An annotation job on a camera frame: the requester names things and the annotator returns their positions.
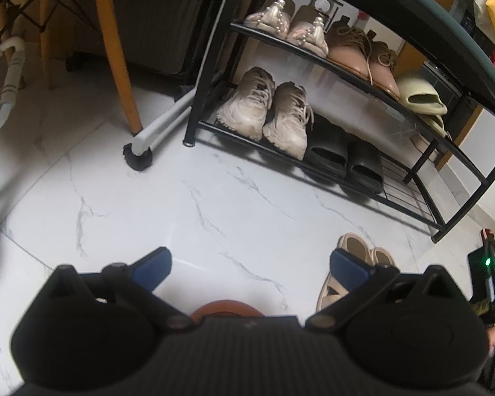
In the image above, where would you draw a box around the cream slide sandal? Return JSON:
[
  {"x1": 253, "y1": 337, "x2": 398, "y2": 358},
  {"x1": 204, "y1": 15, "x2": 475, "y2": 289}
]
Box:
[
  {"x1": 418, "y1": 115, "x2": 449, "y2": 138},
  {"x1": 395, "y1": 73, "x2": 448, "y2": 116}
]

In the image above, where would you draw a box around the tan lace-up shoe right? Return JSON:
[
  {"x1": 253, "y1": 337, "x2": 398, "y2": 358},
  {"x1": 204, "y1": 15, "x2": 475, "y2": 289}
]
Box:
[{"x1": 369, "y1": 41, "x2": 400, "y2": 100}]

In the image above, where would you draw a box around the beige crossover slipper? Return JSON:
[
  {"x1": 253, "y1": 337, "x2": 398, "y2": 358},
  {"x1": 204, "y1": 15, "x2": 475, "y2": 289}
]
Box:
[
  {"x1": 370, "y1": 247, "x2": 395, "y2": 266},
  {"x1": 315, "y1": 232, "x2": 374, "y2": 312}
]

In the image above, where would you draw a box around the pearl decorated shoe right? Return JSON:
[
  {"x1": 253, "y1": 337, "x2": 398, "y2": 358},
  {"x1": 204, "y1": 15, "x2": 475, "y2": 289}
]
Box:
[{"x1": 286, "y1": 5, "x2": 329, "y2": 57}]

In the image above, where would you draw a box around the cream slide sandal upper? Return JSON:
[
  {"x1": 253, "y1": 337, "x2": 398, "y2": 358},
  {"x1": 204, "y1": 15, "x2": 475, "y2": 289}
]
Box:
[{"x1": 395, "y1": 73, "x2": 448, "y2": 116}]

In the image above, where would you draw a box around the beige chunky sneaker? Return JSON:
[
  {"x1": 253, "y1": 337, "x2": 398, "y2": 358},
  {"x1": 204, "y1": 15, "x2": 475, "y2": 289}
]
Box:
[
  {"x1": 216, "y1": 67, "x2": 275, "y2": 141},
  {"x1": 262, "y1": 82, "x2": 314, "y2": 161}
]

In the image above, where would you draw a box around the wooden chair leg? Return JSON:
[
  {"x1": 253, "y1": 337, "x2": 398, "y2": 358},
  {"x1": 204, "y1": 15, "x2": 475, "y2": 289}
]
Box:
[{"x1": 95, "y1": 0, "x2": 143, "y2": 135}]

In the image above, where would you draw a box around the right black slide sandal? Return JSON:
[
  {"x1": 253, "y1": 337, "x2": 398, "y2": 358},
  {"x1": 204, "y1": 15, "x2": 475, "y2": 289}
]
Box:
[{"x1": 347, "y1": 136, "x2": 383, "y2": 194}]

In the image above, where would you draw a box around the left beige chunky sneaker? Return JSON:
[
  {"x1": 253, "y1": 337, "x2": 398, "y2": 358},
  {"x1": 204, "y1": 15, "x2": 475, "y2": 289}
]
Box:
[{"x1": 216, "y1": 67, "x2": 275, "y2": 141}]

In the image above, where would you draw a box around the black metal shoe rack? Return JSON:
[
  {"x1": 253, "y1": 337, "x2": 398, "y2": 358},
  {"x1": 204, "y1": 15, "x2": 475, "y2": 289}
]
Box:
[{"x1": 184, "y1": 0, "x2": 495, "y2": 241}]

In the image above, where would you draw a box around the orange round object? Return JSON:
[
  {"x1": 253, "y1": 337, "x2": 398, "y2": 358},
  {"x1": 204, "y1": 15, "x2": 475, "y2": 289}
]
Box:
[{"x1": 190, "y1": 299, "x2": 264, "y2": 324}]

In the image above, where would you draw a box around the tan lace-up shoe left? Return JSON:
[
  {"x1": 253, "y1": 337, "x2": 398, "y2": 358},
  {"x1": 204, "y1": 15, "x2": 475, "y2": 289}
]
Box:
[{"x1": 325, "y1": 16, "x2": 372, "y2": 82}]

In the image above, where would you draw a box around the grey caster leg with wheel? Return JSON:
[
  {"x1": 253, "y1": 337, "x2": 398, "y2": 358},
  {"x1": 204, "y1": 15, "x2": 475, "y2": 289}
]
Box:
[{"x1": 123, "y1": 87, "x2": 196, "y2": 172}]

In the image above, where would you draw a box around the pearl decorated shoe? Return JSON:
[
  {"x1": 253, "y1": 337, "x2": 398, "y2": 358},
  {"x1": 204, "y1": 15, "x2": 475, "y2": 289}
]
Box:
[
  {"x1": 243, "y1": 0, "x2": 295, "y2": 39},
  {"x1": 286, "y1": 5, "x2": 329, "y2": 57}
]

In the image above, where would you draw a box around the black slide sandal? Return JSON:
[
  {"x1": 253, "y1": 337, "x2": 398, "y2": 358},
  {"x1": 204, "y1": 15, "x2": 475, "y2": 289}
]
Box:
[
  {"x1": 304, "y1": 114, "x2": 348, "y2": 177},
  {"x1": 347, "y1": 136, "x2": 383, "y2": 194}
]

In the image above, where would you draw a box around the grey corrugated hose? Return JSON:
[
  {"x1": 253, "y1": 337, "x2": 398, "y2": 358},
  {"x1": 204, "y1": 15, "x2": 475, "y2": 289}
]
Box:
[{"x1": 0, "y1": 36, "x2": 26, "y2": 142}]

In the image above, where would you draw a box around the cream slide sandal lower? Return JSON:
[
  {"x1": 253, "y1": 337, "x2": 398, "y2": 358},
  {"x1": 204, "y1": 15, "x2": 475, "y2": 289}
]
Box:
[{"x1": 418, "y1": 115, "x2": 449, "y2": 138}]

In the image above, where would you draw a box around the tan lace-up shoe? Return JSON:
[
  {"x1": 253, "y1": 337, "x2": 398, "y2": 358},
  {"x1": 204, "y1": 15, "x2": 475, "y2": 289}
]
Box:
[
  {"x1": 325, "y1": 16, "x2": 372, "y2": 82},
  {"x1": 369, "y1": 41, "x2": 400, "y2": 100}
]

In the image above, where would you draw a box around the left black slide sandal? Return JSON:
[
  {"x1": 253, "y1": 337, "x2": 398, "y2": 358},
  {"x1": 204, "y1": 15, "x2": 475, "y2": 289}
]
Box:
[{"x1": 304, "y1": 114, "x2": 348, "y2": 177}]

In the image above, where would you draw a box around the right beige chunky sneaker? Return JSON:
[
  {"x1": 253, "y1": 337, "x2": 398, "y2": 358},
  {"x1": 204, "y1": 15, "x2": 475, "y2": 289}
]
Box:
[{"x1": 262, "y1": 82, "x2": 314, "y2": 161}]

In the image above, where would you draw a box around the pearl decorated shoe left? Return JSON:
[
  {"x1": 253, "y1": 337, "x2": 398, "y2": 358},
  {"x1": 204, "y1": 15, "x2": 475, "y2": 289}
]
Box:
[{"x1": 243, "y1": 0, "x2": 295, "y2": 39}]

